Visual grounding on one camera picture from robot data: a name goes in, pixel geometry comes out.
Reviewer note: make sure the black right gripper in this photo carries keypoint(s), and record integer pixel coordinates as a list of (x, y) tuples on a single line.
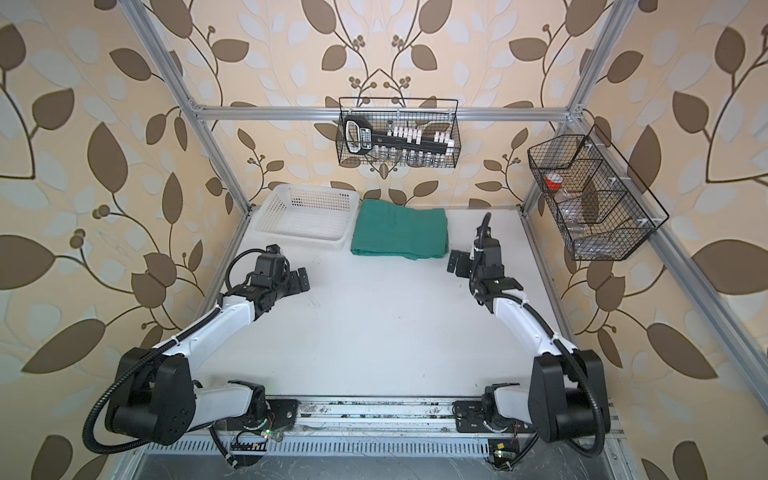
[(453, 259)]

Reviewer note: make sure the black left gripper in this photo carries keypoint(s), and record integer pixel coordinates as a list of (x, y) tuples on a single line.
[(305, 283)]

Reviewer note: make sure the white plastic mesh basket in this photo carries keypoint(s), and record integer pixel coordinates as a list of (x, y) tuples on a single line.
[(312, 216)]

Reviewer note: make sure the green trousers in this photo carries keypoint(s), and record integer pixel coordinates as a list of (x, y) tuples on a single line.
[(386, 229)]

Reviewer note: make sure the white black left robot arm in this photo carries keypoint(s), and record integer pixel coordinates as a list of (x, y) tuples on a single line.
[(155, 398)]

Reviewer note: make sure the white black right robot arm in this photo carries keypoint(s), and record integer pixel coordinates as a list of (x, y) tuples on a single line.
[(566, 397)]

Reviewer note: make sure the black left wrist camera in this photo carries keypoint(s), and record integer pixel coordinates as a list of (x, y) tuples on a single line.
[(272, 262)]

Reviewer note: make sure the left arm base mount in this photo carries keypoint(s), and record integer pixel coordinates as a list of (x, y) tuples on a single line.
[(254, 433)]

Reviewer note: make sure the black wire basket centre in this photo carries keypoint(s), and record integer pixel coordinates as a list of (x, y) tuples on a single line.
[(434, 116)]

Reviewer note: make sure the black wire basket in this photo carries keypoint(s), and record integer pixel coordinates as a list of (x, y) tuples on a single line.
[(434, 116), (604, 210)]

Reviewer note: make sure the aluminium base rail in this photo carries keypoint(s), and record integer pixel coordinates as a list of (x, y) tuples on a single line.
[(358, 426)]

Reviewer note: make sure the black wire basket right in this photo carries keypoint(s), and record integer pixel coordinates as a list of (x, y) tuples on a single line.
[(604, 210)]

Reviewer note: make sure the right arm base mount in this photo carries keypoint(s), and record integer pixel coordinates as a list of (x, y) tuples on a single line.
[(481, 416)]

